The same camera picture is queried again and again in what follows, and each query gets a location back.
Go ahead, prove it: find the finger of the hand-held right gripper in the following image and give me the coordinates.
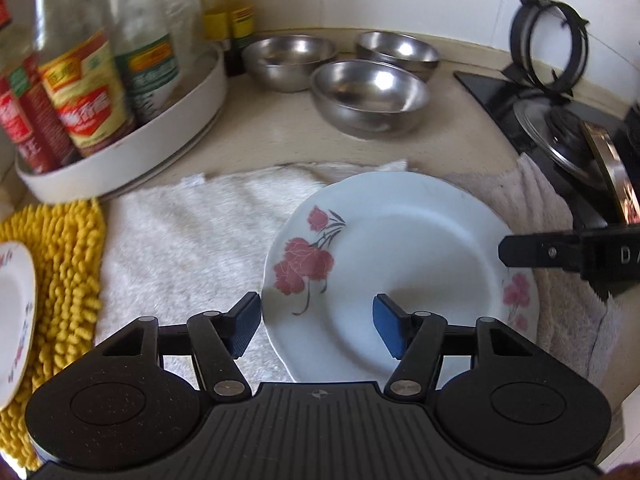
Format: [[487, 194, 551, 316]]
[[498, 230, 585, 272]]

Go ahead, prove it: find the small white floral plate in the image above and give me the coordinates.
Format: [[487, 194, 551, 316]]
[[0, 241, 39, 409]]

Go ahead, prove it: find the white fluffy towel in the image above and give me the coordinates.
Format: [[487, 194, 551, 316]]
[[94, 160, 412, 392]]

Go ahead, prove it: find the white round tray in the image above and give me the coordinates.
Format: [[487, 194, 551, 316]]
[[14, 41, 231, 205]]

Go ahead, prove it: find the clear bottle green label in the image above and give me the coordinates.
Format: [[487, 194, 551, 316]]
[[102, 0, 182, 127]]

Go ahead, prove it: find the black stove pan support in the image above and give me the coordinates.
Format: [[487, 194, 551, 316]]
[[509, 0, 592, 97]]

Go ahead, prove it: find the clear plastic bottle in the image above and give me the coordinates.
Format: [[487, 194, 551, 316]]
[[150, 0, 207, 63]]

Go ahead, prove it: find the large white floral plate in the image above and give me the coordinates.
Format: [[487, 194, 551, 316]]
[[261, 171, 541, 384]]

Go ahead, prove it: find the red label sauce bottle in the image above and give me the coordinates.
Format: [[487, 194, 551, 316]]
[[0, 72, 57, 174], [7, 52, 78, 165]]

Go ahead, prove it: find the yellow label dark bottle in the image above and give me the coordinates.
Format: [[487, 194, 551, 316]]
[[225, 0, 257, 77]]

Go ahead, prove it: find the black gas stove top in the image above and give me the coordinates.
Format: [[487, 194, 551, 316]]
[[453, 67, 640, 233]]

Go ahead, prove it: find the yellow oil bottle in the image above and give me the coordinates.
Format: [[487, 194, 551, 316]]
[[200, 0, 234, 45]]

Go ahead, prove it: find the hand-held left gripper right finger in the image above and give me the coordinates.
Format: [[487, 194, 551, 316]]
[[372, 292, 543, 402]]

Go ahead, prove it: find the yellow chenille mat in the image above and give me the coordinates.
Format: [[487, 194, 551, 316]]
[[0, 198, 108, 471]]

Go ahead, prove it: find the steel burner ring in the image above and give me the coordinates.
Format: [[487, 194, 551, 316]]
[[514, 97, 617, 182]]

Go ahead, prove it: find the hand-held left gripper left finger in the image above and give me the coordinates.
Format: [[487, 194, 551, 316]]
[[95, 291, 262, 402]]

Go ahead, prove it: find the stainless steel bowl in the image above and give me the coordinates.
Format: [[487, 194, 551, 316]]
[[241, 35, 339, 94], [309, 59, 431, 140], [354, 30, 441, 83]]

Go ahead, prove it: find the clear bottle red yellow label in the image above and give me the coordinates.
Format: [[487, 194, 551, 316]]
[[31, 0, 137, 159]]

